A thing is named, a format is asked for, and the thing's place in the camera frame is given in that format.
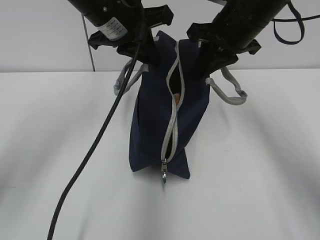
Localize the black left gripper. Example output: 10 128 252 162
88 5 174 66

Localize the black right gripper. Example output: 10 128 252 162
186 23 262 80

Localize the brown bread loaf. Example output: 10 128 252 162
173 93 181 106

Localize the navy blue lunch bag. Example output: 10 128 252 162
127 31 248 179

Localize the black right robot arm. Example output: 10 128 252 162
187 0 289 79

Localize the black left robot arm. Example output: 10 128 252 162
70 0 174 65

